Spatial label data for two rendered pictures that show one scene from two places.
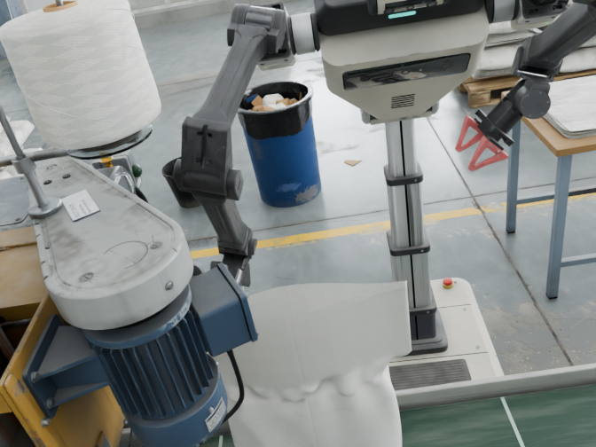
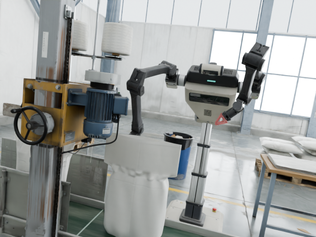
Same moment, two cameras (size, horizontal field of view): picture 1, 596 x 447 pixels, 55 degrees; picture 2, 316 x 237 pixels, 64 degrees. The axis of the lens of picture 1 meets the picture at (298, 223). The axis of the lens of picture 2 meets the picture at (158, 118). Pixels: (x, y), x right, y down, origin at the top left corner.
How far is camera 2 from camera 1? 0.78 m
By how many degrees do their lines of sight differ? 26
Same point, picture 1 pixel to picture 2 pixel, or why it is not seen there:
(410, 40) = (211, 89)
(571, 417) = not seen: outside the picture
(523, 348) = not seen: outside the picture
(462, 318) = (214, 221)
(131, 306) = (101, 77)
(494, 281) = (238, 228)
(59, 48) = (114, 27)
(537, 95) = (238, 102)
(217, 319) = (119, 101)
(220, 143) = (141, 75)
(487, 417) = not seen: outside the picture
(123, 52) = (126, 34)
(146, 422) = (88, 121)
